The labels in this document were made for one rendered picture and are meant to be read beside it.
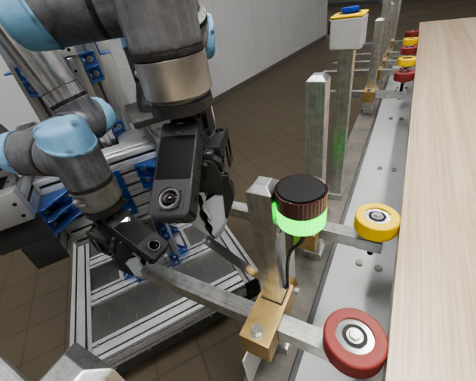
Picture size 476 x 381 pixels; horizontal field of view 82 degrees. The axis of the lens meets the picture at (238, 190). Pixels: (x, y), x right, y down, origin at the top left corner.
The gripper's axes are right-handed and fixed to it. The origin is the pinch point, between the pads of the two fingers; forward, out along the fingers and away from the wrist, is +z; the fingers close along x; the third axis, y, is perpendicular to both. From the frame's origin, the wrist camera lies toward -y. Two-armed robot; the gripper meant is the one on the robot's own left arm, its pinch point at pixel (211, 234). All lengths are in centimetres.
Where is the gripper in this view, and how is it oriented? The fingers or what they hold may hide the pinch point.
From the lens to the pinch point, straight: 41.4
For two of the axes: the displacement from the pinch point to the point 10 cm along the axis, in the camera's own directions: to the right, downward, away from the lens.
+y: 1.4, -6.0, 7.9
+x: -9.8, 0.4, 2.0
